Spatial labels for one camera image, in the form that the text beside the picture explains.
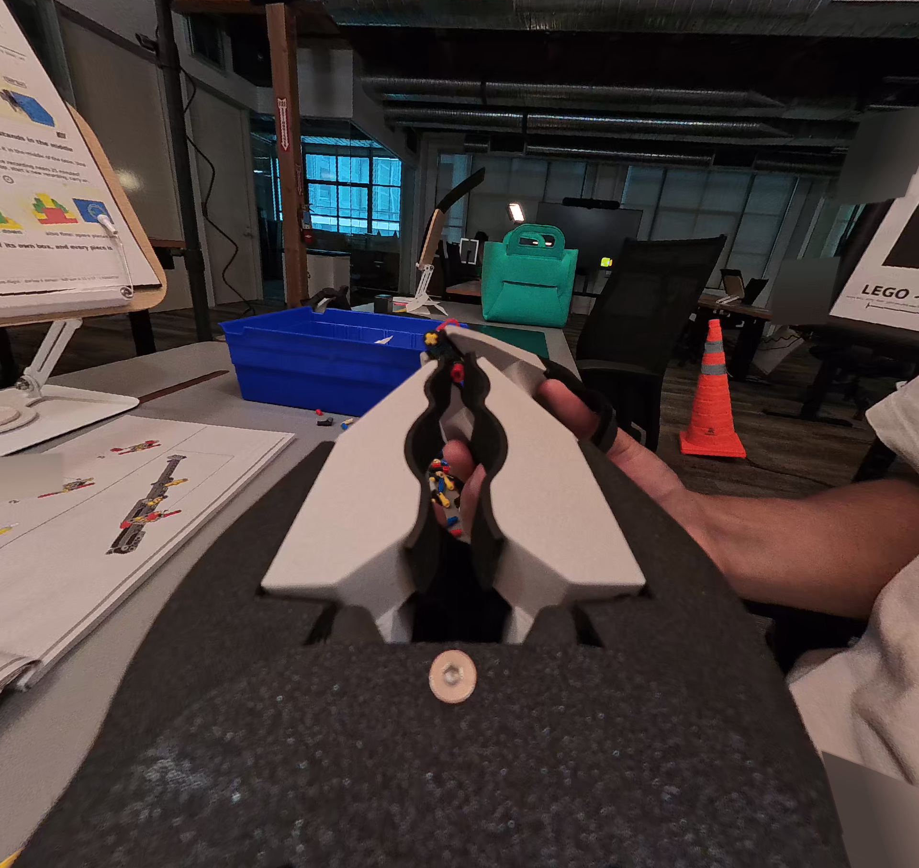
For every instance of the black connector with red pin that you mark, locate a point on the black connector with red pin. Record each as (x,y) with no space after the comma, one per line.
(449,358)

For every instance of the black wall screen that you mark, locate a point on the black wall screen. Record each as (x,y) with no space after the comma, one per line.
(589,232)

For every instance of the white desk lamp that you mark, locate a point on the white desk lamp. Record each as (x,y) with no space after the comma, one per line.
(431,257)

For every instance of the open instruction booklet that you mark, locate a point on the open instruction booklet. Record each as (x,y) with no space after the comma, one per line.
(108,523)

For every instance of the black pole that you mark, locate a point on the black pole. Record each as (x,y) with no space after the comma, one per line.
(179,164)

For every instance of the white metal stand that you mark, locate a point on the white metal stand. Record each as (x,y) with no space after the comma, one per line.
(57,408)

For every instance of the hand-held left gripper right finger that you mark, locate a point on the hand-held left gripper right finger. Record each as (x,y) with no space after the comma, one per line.
(560,516)

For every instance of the clear clip bar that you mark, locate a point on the clear clip bar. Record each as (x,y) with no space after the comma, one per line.
(64,298)

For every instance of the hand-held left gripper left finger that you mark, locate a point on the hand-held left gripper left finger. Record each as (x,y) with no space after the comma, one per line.
(344,516)

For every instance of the printed instruction sheet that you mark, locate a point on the printed instruction sheet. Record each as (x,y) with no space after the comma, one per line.
(43,222)

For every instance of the blue bin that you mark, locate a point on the blue bin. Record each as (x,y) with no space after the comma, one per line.
(309,358)

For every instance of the teal tray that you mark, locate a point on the teal tray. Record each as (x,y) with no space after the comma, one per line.
(517,333)

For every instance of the orange traffic cone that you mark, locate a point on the orange traffic cone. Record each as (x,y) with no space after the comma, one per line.
(712,408)

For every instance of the white card black marker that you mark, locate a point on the white card black marker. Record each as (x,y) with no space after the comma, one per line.
(883,286)

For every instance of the heap of small mixed parts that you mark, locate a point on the heap of small mixed parts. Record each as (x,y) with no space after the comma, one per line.
(441,487)

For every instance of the teal bag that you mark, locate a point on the teal bag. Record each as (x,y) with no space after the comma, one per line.
(528,279)

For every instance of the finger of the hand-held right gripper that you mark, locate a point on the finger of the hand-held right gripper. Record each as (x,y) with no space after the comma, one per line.
(502,358)

